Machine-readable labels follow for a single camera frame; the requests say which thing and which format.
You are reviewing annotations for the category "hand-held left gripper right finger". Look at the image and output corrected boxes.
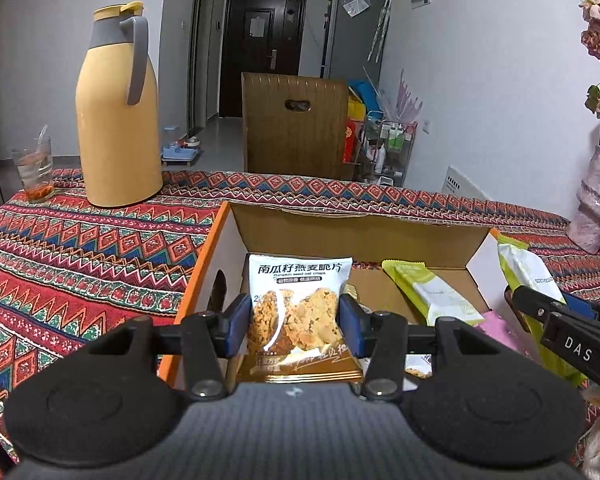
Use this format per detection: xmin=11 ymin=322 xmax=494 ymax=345
xmin=339 ymin=293 xmax=487 ymax=404

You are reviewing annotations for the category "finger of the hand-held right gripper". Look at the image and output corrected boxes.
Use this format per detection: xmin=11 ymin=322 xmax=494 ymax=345
xmin=504 ymin=284 xmax=567 ymax=332
xmin=561 ymin=292 xmax=600 ymax=332

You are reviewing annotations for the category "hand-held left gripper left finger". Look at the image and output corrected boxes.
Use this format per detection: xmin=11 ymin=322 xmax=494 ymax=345
xmin=107 ymin=293 xmax=252 ymax=402

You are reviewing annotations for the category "green white snack packet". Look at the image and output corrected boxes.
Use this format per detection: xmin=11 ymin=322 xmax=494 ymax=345
xmin=382 ymin=258 xmax=487 ymax=329
xmin=496 ymin=233 xmax=582 ymax=387

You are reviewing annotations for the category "brown cookie snack packet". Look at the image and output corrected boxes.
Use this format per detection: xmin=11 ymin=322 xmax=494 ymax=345
xmin=237 ymin=253 xmax=366 ymax=384

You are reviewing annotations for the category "orange cardboard box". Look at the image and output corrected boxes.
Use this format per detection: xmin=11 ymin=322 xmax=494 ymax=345
xmin=158 ymin=201 xmax=507 ymax=387

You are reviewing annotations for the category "pink snack packet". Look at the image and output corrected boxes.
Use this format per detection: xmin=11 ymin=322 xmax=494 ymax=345
xmin=476 ymin=309 xmax=542 ymax=362

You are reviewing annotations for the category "orange cookie snack packet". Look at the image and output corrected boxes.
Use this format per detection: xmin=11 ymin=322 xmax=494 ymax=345
xmin=405 ymin=355 xmax=434 ymax=379

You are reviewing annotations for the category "pink ceramic vase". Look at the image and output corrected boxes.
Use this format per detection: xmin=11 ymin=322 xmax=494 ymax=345
xmin=566 ymin=145 xmax=600 ymax=255

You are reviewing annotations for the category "red patterned tablecloth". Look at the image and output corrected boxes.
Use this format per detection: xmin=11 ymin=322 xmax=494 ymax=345
xmin=0 ymin=167 xmax=600 ymax=480

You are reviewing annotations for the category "small blue plastic stand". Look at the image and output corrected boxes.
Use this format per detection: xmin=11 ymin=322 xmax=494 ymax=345
xmin=160 ymin=126 xmax=202 ymax=166

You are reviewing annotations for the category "red gift box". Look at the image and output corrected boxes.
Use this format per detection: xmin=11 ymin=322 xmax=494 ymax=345
xmin=342 ymin=116 xmax=365 ymax=164

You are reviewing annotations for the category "wooden chair back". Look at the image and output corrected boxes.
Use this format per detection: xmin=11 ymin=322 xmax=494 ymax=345
xmin=241 ymin=72 xmax=352 ymax=181

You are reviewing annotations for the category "blue plastic bin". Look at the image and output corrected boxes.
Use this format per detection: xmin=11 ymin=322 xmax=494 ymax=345
xmin=350 ymin=80 xmax=383 ymax=113

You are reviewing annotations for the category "pink plastic hanger rack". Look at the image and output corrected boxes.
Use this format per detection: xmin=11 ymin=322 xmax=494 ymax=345
xmin=389 ymin=71 xmax=424 ymax=126

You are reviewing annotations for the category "yellow thermos jug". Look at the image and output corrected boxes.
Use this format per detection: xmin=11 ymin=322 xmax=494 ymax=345
xmin=74 ymin=1 xmax=164 ymax=208

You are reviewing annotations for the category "drinking glass with straw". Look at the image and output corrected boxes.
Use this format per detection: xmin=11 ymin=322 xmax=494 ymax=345
xmin=11 ymin=124 xmax=56 ymax=204

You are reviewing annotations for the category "dark entrance door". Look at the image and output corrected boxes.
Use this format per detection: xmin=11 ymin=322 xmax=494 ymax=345
xmin=218 ymin=0 xmax=309 ymax=119

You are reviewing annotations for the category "grey refrigerator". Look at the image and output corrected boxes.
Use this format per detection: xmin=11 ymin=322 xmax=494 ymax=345
xmin=321 ymin=0 xmax=390 ymax=82

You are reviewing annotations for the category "white folded umbrella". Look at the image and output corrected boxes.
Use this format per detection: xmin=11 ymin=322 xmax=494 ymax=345
xmin=367 ymin=0 xmax=392 ymax=64

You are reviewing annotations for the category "white wall heater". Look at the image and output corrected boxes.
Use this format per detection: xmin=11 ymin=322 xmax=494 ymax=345
xmin=442 ymin=165 xmax=487 ymax=202

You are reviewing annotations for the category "wire storage cart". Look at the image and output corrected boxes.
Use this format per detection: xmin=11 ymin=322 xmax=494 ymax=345
xmin=361 ymin=119 xmax=419 ymax=187

